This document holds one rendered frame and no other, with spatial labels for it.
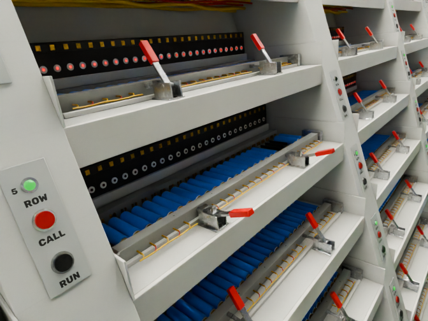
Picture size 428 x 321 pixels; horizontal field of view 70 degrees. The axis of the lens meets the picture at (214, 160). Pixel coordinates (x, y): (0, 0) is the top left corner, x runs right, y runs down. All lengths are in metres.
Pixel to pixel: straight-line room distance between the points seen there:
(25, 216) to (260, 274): 0.43
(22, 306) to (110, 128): 0.18
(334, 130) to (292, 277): 0.36
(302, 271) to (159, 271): 0.35
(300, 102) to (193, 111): 0.44
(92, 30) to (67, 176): 0.36
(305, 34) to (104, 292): 0.68
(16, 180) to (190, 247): 0.22
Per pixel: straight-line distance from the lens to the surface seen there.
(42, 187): 0.32
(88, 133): 0.35
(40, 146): 0.33
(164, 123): 0.40
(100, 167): 0.51
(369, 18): 1.48
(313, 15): 0.82
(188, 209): 0.46
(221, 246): 0.44
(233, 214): 0.41
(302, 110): 0.82
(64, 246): 0.33
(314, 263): 0.68
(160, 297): 0.39
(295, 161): 0.64
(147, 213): 0.48
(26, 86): 0.34
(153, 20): 0.72
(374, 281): 0.95
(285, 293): 0.62
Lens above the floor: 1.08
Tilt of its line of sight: 7 degrees down
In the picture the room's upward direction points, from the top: 19 degrees counter-clockwise
